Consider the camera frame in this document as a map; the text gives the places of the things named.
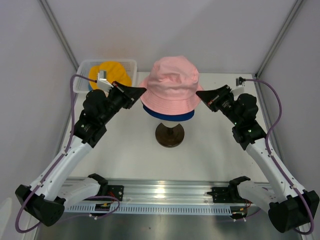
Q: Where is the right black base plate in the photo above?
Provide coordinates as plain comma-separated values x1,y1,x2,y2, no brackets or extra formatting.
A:
206,176,251,204

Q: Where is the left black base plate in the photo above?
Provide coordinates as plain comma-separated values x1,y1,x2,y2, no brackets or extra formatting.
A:
97,185,125,202

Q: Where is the blue bucket hat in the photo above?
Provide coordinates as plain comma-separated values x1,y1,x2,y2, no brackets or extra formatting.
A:
142,105,195,122

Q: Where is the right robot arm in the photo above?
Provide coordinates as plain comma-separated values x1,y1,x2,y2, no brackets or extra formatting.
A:
196,85,320,235

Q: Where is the right aluminium frame post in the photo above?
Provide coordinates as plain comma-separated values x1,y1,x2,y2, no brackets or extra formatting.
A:
254,0,307,79

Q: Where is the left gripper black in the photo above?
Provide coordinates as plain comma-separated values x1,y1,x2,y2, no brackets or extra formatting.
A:
100,81,146,125

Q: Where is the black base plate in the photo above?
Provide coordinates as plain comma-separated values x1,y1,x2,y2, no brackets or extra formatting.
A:
97,185,125,202
206,176,251,204

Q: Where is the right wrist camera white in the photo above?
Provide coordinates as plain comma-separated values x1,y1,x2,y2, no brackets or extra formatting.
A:
231,76,246,96

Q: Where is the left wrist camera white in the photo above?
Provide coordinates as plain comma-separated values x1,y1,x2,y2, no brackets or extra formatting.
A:
97,70,113,93

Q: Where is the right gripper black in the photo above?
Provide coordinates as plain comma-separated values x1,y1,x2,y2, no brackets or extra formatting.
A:
196,85,242,126

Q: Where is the yellow bucket hat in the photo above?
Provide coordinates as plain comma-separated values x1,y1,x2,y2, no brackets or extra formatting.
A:
88,61,132,87

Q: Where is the white perforated plastic basket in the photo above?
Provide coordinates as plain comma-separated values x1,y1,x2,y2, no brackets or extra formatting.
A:
73,59,138,94

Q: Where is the aluminium mounting rail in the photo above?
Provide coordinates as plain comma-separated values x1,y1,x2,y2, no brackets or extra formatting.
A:
62,177,303,207

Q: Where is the white slotted cable duct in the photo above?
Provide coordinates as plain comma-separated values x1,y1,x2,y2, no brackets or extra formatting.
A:
65,202,232,216

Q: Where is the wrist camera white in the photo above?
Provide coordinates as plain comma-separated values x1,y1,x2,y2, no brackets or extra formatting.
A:
97,70,113,93
231,76,246,96

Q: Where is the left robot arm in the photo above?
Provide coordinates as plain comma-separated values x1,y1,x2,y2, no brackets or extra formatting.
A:
15,81,146,227

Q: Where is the pink bucket hat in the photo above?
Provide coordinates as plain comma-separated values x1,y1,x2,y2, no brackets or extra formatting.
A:
139,55,203,116

